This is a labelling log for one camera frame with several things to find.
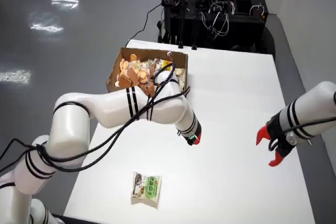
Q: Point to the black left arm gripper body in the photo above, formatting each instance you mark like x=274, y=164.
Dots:
x=193, y=141

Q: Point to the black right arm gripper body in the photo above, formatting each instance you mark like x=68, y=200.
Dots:
x=275, y=132

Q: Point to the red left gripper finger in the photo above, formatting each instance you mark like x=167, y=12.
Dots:
x=199, y=135

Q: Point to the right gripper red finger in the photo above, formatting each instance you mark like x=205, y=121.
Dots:
x=277, y=159
x=262, y=134

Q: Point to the green white snack packet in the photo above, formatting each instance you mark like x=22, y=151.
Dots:
x=147, y=190

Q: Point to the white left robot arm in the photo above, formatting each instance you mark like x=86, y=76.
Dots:
x=78, y=129

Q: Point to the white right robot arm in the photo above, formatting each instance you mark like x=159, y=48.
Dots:
x=315, y=108

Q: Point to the yellow snack wrapper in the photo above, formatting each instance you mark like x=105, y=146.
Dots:
x=167, y=64

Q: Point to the beige round cracker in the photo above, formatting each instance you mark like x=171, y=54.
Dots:
x=179, y=72

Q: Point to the brown cardboard box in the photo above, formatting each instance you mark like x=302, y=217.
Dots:
x=179, y=60

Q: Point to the dark grey rounded platform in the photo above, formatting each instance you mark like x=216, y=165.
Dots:
x=267, y=43

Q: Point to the orange round cookie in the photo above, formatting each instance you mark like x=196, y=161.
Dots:
x=134, y=57

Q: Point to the tan round cookie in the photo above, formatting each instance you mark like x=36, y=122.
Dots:
x=124, y=65

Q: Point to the black equipment cabinet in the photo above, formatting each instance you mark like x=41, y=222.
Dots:
x=244, y=27

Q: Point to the black tripod legs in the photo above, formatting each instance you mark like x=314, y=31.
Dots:
x=194, y=24

